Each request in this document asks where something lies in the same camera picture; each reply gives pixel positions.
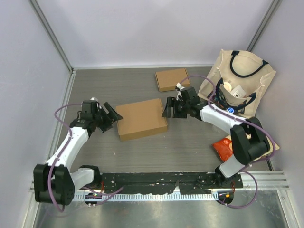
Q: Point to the left aluminium frame post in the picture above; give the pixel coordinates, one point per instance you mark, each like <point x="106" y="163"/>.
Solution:
<point x="47" y="27"/>

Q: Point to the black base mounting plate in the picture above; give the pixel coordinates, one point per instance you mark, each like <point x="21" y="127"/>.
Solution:
<point x="160" y="183"/>

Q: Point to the clear plastic water bottle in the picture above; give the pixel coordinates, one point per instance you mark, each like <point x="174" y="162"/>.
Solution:
<point x="231" y="111"/>

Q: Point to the white box in bag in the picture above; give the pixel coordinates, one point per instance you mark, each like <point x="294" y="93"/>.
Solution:
<point x="238" y="92"/>

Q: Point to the beige canvas tote bag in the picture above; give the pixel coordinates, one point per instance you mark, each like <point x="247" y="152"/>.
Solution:
<point x="238" y="68"/>

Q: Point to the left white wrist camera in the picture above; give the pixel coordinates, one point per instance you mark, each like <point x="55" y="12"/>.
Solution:
<point x="94" y="104"/>

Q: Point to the round beige lid in bag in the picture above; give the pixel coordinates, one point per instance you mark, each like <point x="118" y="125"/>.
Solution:
<point x="227" y="86"/>

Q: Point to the white slotted cable duct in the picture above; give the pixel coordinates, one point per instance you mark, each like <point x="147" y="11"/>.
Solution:
<point x="175" y="196"/>

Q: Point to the right aluminium frame post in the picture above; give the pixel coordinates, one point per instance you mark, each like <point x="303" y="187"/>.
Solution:
<point x="273" y="7"/>

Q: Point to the aluminium frame post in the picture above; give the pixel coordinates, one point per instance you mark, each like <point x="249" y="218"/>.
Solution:
<point x="273" y="7"/>
<point x="47" y="27"/>

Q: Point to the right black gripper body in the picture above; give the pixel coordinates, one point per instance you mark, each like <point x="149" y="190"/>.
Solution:
<point x="181" y="109"/>

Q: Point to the orange chips snack bag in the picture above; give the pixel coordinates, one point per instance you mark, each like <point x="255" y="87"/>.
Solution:
<point x="224" y="148"/>

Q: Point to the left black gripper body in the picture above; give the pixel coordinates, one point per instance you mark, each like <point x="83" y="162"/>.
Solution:
<point x="104" y="120"/>

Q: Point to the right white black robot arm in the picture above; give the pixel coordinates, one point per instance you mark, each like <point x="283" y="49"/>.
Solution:
<point x="249" y="140"/>

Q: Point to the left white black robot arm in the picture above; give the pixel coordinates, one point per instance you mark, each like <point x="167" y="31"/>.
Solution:
<point x="53" y="181"/>

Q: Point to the brown cardboard box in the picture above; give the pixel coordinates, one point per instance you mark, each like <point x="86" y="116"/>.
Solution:
<point x="167" y="80"/>
<point x="141" y="119"/>

